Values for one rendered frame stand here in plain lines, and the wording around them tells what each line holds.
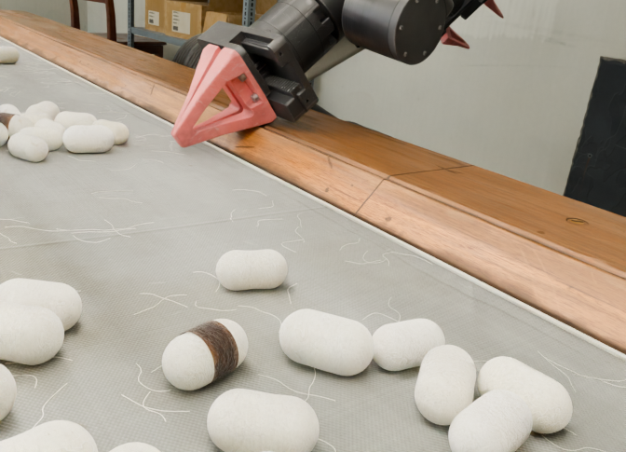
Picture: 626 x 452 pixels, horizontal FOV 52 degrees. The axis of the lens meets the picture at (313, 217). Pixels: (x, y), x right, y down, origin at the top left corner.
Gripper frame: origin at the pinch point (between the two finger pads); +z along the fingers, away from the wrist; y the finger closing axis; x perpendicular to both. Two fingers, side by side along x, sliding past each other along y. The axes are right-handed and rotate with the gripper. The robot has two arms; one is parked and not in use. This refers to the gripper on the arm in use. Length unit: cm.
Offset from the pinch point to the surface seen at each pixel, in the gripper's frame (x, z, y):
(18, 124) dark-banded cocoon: -6.8, 8.4, -5.6
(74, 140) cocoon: -4.7, 6.4, -1.6
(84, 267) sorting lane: -7.2, 11.3, 17.1
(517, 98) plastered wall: 132, -128, -100
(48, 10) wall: 96, -74, -471
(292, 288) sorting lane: -2.4, 5.2, 23.2
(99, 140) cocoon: -3.6, 5.1, -1.3
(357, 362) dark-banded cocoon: -4.8, 6.5, 30.7
